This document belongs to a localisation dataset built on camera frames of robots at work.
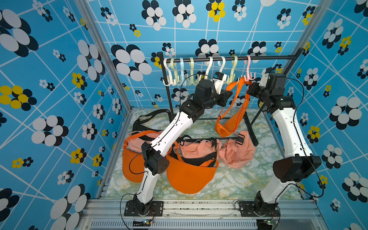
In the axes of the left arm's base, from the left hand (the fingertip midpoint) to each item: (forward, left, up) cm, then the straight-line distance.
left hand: (235, 91), depth 67 cm
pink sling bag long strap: (-9, +15, -39) cm, 43 cm away
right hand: (+10, -12, -3) cm, 16 cm away
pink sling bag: (-13, -8, -38) cm, 41 cm away
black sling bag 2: (-18, +10, -38) cm, 43 cm away
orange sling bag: (-28, +23, -40) cm, 54 cm away
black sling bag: (+11, +61, -43) cm, 75 cm away
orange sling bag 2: (+7, -4, -32) cm, 33 cm away
